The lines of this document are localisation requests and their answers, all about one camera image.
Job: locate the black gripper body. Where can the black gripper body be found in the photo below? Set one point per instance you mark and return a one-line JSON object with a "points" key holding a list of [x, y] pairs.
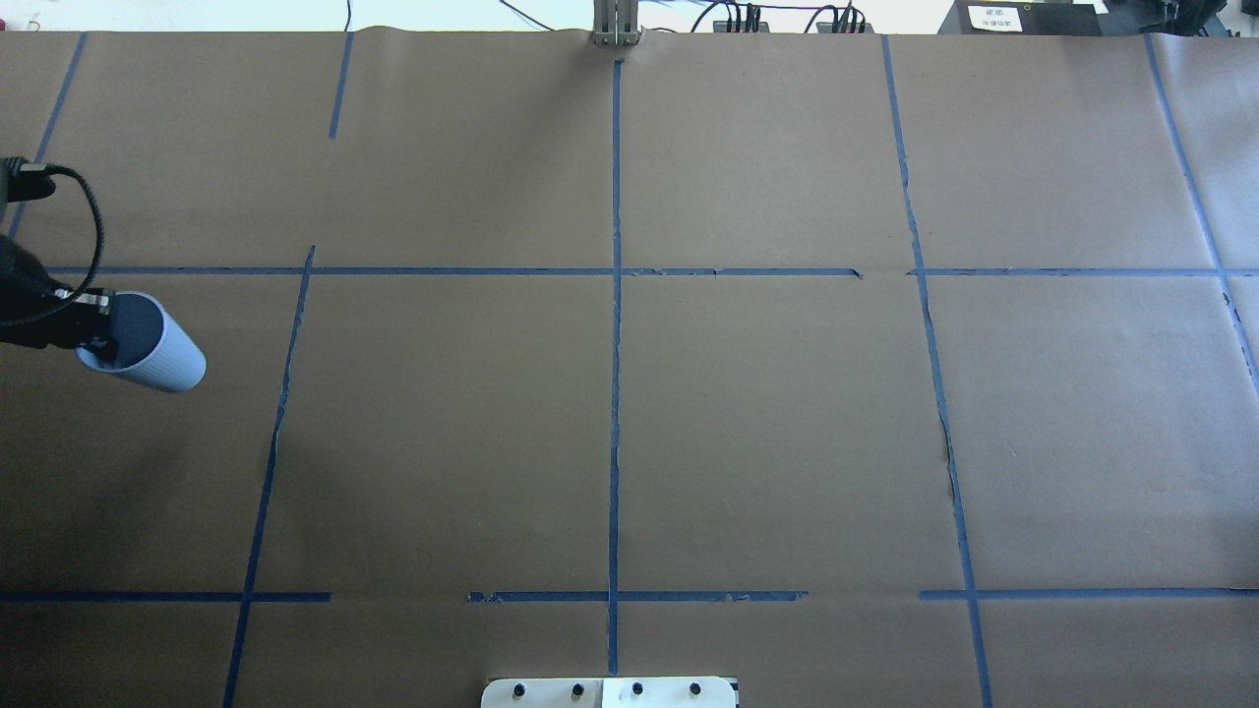
{"points": [[24, 300]]}

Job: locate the blue ribbed plastic cup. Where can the blue ribbed plastic cup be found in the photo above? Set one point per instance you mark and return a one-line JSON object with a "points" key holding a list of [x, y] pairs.
{"points": [[145, 346]]}

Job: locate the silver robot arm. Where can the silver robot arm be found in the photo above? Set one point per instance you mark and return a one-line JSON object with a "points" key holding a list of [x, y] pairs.
{"points": [[38, 310]]}

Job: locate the black box with label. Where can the black box with label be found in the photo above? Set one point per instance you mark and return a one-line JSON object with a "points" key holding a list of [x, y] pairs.
{"points": [[1031, 18]]}

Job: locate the aluminium frame post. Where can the aluminium frame post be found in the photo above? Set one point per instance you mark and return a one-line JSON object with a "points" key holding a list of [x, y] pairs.
{"points": [[615, 23]]}

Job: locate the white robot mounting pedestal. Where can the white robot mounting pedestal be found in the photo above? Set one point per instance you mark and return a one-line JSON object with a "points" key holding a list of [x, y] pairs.
{"points": [[675, 691]]}

